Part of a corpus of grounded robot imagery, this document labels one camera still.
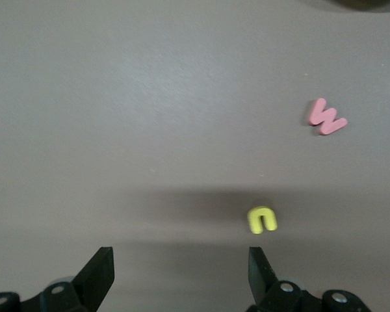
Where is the pink foam letter w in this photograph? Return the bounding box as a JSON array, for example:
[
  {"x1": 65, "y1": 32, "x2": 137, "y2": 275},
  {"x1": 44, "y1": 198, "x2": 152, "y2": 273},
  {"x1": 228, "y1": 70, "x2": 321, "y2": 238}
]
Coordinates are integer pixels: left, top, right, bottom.
[{"x1": 307, "y1": 97, "x2": 348, "y2": 136}]

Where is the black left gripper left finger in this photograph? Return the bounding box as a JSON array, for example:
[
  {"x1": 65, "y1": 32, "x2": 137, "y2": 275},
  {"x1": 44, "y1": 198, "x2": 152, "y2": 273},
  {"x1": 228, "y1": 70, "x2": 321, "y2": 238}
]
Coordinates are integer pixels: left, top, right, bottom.
[{"x1": 0, "y1": 246, "x2": 114, "y2": 312}]

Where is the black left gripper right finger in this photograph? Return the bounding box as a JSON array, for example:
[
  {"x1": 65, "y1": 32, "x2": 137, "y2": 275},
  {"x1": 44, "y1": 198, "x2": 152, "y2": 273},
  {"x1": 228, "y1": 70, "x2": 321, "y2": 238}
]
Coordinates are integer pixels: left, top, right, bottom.
[{"x1": 246, "y1": 247, "x2": 370, "y2": 312}]

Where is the yellow foam letter u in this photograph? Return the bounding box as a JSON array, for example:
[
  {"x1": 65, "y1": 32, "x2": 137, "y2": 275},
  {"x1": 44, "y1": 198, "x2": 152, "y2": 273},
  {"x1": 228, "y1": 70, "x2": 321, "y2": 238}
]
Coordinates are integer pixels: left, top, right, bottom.
[{"x1": 246, "y1": 206, "x2": 278, "y2": 235}]

